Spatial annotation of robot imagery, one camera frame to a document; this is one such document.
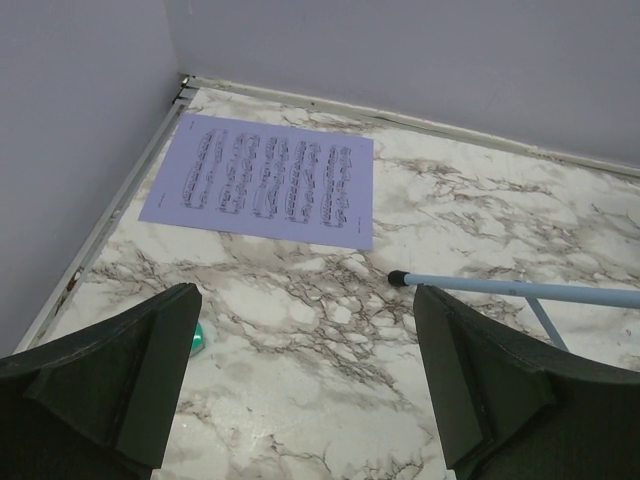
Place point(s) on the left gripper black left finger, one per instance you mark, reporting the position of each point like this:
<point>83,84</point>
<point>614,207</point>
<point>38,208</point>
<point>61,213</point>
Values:
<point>99,403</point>

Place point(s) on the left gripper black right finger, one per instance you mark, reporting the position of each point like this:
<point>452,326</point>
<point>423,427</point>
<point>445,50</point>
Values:
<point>508,406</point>

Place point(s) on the light blue music stand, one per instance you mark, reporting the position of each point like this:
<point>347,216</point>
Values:
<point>531,292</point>

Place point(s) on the lilac sheet music page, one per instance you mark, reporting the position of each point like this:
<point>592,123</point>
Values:
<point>267,181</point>

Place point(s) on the green eraser block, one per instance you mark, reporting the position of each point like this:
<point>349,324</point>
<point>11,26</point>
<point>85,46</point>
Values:
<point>198,342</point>

